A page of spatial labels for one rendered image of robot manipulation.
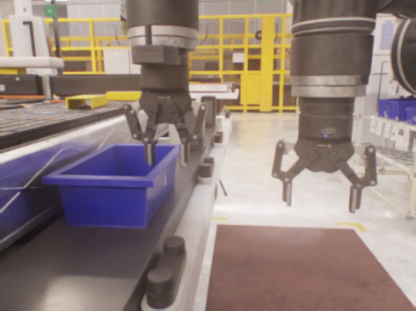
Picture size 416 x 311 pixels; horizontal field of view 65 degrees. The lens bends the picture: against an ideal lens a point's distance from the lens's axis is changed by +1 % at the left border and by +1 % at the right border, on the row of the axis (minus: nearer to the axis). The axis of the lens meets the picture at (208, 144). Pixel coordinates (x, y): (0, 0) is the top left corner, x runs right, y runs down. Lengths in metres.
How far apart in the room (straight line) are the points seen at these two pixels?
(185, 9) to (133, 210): 0.29
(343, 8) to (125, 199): 0.37
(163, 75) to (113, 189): 0.17
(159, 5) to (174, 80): 0.10
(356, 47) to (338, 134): 0.11
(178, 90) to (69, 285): 0.29
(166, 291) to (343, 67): 0.34
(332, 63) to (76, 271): 0.39
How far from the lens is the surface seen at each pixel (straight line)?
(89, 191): 0.48
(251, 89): 10.72
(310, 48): 0.46
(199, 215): 0.61
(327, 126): 0.47
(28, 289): 0.40
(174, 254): 0.43
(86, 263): 0.42
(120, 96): 1.31
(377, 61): 4.51
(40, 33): 4.12
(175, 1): 0.48
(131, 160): 0.66
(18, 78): 1.73
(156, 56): 0.43
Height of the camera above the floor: 1.08
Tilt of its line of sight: 11 degrees down
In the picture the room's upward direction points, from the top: straight up
